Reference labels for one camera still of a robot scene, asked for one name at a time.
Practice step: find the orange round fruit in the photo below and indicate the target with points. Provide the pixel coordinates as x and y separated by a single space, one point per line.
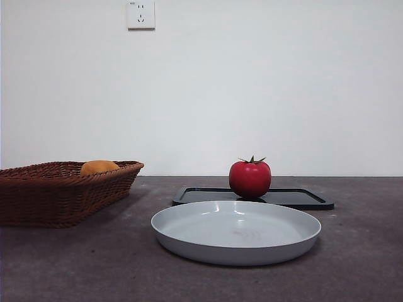
99 167

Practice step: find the pale grey round plate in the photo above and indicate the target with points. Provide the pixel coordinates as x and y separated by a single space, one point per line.
236 232

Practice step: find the dark rectangular cutting board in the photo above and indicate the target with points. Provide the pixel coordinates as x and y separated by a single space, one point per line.
299 198

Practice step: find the brown wicker basket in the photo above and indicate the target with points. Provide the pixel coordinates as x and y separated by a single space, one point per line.
63 201

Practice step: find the white wall socket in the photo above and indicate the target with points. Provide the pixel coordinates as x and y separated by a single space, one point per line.
141 15

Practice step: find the red tomato with green stem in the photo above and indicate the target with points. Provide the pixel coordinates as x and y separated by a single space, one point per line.
250 179

